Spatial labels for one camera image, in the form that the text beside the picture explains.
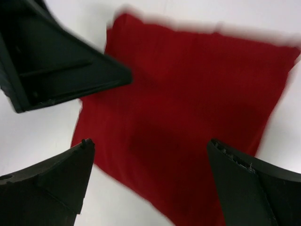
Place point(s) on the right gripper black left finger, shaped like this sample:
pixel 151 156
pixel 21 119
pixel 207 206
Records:
pixel 49 193

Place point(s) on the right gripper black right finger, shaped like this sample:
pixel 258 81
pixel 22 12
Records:
pixel 253 192

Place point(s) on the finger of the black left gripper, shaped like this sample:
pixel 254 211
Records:
pixel 42 65

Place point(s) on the red t shirt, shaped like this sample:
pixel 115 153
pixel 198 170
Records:
pixel 188 87

